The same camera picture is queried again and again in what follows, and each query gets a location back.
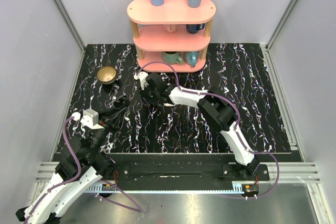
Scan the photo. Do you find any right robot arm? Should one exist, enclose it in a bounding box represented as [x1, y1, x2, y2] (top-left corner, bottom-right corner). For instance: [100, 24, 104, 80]
[134, 71, 260, 180]

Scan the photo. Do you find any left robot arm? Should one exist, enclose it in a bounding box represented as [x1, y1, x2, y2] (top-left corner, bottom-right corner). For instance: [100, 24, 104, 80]
[16, 102, 127, 223]

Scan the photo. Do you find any green ceramic mug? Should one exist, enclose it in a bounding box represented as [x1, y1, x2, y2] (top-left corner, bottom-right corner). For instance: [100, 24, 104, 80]
[162, 51, 183, 65]

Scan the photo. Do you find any gold bowl with dark rim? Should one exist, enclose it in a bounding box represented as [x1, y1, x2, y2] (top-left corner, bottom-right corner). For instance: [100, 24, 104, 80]
[97, 66, 118, 84]

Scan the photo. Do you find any light blue ceramic mug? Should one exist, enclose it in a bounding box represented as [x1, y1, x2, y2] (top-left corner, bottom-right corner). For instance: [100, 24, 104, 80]
[184, 51, 200, 67]

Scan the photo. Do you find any pink three-tier wooden shelf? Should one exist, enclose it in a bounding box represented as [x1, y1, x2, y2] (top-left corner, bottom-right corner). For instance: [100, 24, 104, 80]
[127, 0, 216, 72]

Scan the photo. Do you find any pink mug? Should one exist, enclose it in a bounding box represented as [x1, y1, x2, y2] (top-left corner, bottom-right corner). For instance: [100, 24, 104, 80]
[164, 24, 177, 33]

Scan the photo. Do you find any dark blue mug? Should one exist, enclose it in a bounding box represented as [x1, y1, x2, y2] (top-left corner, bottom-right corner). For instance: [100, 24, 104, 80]
[186, 23, 206, 34]

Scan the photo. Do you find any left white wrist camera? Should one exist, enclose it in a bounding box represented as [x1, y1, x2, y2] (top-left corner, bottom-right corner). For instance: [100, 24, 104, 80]
[71, 109, 103, 130]

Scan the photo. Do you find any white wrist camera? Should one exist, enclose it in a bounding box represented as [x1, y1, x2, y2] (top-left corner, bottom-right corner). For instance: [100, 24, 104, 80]
[134, 71, 148, 90]
[71, 109, 103, 130]

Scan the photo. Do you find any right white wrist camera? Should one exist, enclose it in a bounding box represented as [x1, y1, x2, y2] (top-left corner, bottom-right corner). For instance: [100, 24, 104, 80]
[134, 71, 148, 90]

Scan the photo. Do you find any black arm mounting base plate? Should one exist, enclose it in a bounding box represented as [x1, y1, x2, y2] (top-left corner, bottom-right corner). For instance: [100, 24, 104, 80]
[102, 153, 270, 182]

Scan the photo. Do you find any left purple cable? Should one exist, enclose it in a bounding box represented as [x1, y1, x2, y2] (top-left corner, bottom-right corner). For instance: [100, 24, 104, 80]
[23, 116, 144, 224]

